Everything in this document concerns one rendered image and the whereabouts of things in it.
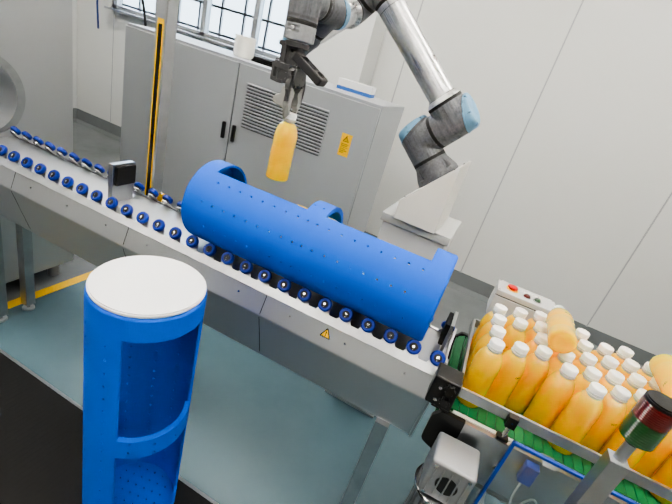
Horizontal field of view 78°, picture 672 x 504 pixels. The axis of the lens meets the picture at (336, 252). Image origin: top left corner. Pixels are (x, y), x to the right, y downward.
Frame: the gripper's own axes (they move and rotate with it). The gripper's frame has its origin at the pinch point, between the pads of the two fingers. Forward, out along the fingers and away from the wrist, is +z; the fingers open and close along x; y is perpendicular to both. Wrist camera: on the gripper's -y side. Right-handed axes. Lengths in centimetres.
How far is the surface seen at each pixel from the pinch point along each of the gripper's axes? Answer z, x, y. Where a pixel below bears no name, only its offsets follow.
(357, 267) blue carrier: 34, 12, -36
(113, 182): 42, 5, 67
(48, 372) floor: 143, 15, 93
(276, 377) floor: 145, -54, 8
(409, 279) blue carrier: 32, 10, -51
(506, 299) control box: 41, -27, -80
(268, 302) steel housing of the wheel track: 58, 11, -10
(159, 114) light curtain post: 20, -29, 80
